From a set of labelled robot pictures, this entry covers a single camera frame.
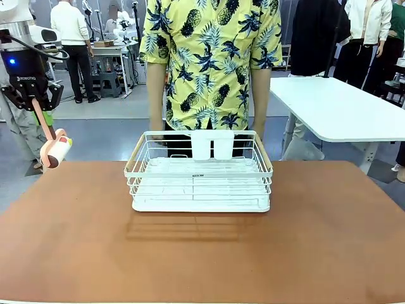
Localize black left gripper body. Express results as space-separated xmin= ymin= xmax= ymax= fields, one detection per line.
xmin=1 ymin=47 xmax=51 ymax=99

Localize pink handled lint roller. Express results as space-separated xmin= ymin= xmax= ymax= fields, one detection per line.
xmin=31 ymin=97 xmax=74 ymax=170

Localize white wire dish rack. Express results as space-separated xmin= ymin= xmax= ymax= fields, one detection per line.
xmin=123 ymin=130 xmax=274 ymax=204

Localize person's left forearm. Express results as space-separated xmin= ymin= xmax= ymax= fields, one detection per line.
xmin=249 ymin=66 xmax=272 ymax=130

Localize person's right forearm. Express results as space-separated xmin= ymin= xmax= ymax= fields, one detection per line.
xmin=146 ymin=61 xmax=168 ymax=137

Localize person in white coat, camouflage trousers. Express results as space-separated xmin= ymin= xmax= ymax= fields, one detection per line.
xmin=0 ymin=91 xmax=49 ymax=170

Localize grey step stool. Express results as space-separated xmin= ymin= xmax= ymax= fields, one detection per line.
xmin=99 ymin=71 xmax=123 ymax=99

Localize person in white jacket, black trousers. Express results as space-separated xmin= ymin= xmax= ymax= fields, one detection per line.
xmin=50 ymin=0 xmax=102 ymax=104

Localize grey background workbench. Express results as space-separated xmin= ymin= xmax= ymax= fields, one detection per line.
xmin=90 ymin=44 xmax=133 ymax=96

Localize seated person in grey top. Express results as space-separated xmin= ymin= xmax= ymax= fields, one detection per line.
xmin=105 ymin=4 xmax=128 ymax=34

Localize black trousers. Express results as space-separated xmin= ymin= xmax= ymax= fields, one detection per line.
xmin=163 ymin=122 xmax=254 ymax=159

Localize person in pineapple shirt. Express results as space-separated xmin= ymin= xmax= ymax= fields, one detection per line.
xmin=139 ymin=0 xmax=284 ymax=132

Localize white cutlery holder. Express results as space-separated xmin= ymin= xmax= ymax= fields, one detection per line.
xmin=190 ymin=130 xmax=235 ymax=162

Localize white drip tray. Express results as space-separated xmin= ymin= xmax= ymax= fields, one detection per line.
xmin=131 ymin=156 xmax=271 ymax=213

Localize shoe rack with shoes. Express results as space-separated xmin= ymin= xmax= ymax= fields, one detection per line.
xmin=279 ymin=44 xmax=291 ymax=72

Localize clear plastic bag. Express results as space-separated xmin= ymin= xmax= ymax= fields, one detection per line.
xmin=280 ymin=136 xmax=326 ymax=162

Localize white table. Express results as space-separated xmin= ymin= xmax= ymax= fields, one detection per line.
xmin=269 ymin=77 xmax=405 ymax=175

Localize black stand pole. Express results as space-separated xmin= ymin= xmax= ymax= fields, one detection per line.
xmin=321 ymin=0 xmax=347 ymax=79

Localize person in cream jacket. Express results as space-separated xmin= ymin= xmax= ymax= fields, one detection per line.
xmin=333 ymin=0 xmax=394 ymax=90

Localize white sneaker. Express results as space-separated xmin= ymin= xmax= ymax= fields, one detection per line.
xmin=391 ymin=163 xmax=405 ymax=184

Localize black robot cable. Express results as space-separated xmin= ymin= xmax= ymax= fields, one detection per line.
xmin=0 ymin=28 xmax=70 ymax=61

